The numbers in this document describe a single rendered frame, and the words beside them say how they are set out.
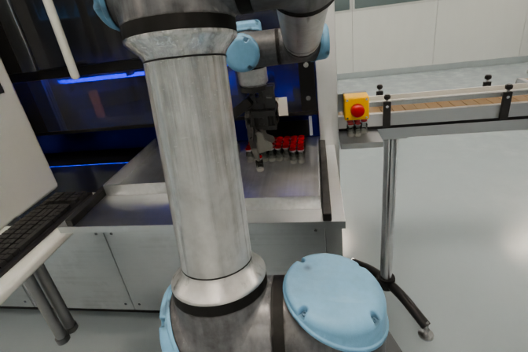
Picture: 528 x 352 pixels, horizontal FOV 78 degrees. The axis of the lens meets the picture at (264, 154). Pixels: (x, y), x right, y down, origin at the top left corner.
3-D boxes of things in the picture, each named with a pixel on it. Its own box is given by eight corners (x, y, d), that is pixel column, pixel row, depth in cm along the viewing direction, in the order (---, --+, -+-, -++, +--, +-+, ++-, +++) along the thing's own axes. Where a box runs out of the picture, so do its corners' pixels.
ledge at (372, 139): (338, 133, 118) (337, 128, 117) (375, 130, 116) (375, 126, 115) (341, 149, 106) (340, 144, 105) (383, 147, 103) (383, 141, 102)
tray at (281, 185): (240, 152, 109) (238, 142, 108) (318, 147, 105) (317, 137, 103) (211, 211, 79) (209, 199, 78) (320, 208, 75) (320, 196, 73)
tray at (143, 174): (157, 146, 124) (155, 137, 122) (223, 142, 119) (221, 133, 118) (106, 196, 93) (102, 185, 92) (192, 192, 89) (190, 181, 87)
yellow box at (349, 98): (342, 113, 107) (342, 92, 104) (365, 111, 106) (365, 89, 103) (345, 121, 100) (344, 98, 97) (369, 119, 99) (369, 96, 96)
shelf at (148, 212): (146, 152, 125) (144, 147, 124) (333, 140, 113) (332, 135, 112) (60, 233, 82) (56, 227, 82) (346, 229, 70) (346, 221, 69)
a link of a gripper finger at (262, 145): (274, 164, 89) (270, 131, 86) (252, 165, 90) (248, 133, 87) (275, 159, 92) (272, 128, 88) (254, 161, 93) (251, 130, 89)
